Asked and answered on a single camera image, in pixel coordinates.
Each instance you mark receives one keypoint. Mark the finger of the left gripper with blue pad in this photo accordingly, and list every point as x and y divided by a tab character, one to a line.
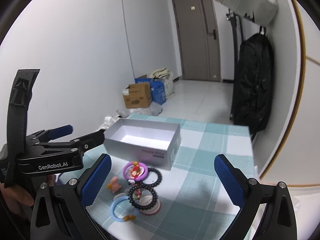
51	134
80	144

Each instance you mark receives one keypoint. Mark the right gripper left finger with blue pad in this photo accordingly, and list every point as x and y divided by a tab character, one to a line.
91	181

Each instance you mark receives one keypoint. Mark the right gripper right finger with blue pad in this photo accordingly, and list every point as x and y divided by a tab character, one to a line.
232	179

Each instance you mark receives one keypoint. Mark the pink pig toy charm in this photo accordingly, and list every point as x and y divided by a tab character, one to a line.
113	185

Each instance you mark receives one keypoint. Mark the person's left hand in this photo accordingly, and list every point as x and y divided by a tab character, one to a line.
18	200

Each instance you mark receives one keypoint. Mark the teal plaid tablecloth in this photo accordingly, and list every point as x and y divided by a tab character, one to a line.
194	204

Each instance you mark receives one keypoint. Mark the silver plastic parcel bag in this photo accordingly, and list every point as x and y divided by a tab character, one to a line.
109	121

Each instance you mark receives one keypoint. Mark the grey open phone box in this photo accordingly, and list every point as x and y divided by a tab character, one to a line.
151	142

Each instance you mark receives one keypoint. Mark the brown cardboard box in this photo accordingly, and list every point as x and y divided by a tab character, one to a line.
137	95

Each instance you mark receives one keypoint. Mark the grey plastic parcel bag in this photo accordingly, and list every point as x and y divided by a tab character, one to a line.
153	110

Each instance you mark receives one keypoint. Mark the blue cardboard box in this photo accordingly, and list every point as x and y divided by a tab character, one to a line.
156	88

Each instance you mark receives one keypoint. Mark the black backpack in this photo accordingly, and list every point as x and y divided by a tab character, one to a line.
253	84

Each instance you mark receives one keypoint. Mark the beige tote bag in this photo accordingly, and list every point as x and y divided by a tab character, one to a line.
166	77

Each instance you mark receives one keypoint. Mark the grey brown door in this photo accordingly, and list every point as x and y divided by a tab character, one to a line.
198	39

